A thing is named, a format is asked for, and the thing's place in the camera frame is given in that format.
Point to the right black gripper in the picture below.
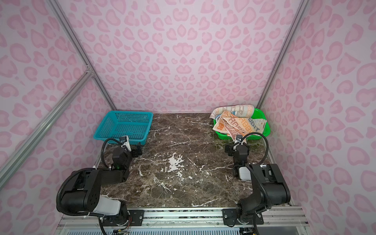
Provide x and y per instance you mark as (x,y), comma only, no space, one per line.
(236,148)

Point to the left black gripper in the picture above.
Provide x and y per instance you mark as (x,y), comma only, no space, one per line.
(135,151)

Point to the cream rabbit lettered towel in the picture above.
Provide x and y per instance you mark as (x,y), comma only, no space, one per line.
(227,125)

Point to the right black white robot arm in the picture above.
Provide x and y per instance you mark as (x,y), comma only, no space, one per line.
(269,187)

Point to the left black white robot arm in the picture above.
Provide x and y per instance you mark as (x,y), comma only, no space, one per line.
(80,193)

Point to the teal plastic basket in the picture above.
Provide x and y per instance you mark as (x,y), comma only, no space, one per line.
(135,125)

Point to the pale pink patterned towel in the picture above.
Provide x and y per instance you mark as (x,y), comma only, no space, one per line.
(243,111)

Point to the green plastic basket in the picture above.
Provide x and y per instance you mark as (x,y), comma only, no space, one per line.
(230,121)

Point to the left diagonal aluminium strut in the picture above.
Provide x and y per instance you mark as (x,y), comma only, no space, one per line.
(29,144)

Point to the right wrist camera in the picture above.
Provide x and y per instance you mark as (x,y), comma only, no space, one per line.
(239,139)

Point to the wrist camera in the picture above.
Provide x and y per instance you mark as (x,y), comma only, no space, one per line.
(239,139)
(125,143)

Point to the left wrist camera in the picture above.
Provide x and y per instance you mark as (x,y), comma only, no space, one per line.
(125,143)

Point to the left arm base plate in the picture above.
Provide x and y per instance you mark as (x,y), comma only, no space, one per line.
(133,217)

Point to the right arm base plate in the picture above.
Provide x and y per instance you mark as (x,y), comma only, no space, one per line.
(231,218)

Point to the aluminium front rail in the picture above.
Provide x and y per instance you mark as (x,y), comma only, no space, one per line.
(280,220)

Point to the right rear aluminium post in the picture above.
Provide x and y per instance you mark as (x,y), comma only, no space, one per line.
(291,33)

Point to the aluminium post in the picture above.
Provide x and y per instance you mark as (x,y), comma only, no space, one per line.
(76,43)
(291,33)

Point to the left rear aluminium post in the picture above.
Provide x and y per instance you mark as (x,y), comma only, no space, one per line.
(76,43)

